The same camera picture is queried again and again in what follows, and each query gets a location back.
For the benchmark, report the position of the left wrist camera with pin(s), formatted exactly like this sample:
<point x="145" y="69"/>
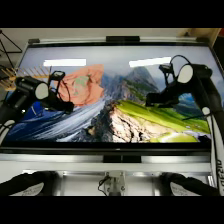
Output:
<point x="57" y="75"/>

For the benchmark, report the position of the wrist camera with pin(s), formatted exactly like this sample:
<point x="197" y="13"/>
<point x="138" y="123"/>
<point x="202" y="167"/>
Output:
<point x="57" y="75"/>
<point x="166" y="69"/>

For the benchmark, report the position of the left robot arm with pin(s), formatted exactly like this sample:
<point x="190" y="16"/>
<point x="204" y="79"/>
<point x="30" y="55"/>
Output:
<point x="25" y="91"/>

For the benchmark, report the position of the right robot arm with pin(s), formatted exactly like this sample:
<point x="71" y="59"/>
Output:
<point x="200" y="83"/>

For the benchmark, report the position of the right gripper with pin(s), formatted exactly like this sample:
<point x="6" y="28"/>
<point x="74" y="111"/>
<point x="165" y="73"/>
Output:
<point x="156" y="99"/>

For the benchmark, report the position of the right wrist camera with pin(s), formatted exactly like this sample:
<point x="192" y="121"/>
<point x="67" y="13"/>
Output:
<point x="166" y="69"/>

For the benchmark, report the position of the salmon T-shirt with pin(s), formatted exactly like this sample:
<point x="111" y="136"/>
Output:
<point x="87" y="85"/>

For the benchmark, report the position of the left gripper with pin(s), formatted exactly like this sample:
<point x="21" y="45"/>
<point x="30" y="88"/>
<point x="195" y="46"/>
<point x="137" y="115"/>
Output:
<point x="65" y="106"/>

